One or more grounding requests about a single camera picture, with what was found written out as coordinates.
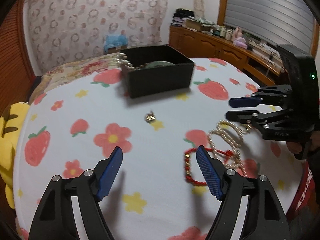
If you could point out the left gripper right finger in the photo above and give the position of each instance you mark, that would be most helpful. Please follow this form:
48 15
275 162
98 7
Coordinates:
265 217

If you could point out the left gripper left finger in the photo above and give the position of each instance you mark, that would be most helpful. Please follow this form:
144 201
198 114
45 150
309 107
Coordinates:
54 216

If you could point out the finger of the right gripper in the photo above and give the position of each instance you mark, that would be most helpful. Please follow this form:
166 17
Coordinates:
250 101
243 117

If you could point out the green jade bangle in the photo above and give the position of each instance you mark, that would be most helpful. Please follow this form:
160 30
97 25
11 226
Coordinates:
156 64

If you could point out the black jewelry box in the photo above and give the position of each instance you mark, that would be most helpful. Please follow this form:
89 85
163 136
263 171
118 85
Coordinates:
143 82

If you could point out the right hand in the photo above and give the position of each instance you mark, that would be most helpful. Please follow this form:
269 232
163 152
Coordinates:
311 152

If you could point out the pink rabbit figurine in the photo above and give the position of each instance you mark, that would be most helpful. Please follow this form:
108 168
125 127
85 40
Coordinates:
238 39

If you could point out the wooden sideboard cabinet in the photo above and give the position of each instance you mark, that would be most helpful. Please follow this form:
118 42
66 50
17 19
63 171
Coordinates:
196 45

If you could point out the grey window blind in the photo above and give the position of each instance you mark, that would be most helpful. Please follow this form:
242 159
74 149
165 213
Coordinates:
275 21

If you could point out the small gold earring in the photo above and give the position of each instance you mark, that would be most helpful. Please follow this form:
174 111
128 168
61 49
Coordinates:
150 117

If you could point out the strawberry flower print blanket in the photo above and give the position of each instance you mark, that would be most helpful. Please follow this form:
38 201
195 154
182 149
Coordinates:
69 129

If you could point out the yellow pikachu plush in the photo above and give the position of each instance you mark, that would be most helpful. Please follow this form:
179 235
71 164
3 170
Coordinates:
12 120

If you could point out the pile of folded clothes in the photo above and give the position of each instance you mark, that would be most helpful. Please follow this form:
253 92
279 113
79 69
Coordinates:
180 16

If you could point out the floral bed quilt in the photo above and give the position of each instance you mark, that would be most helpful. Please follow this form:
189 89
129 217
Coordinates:
71 71

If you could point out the blue bag on box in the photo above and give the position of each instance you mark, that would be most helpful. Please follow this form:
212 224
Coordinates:
115 41

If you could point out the patterned lace curtain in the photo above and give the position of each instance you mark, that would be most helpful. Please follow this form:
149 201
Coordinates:
62 31

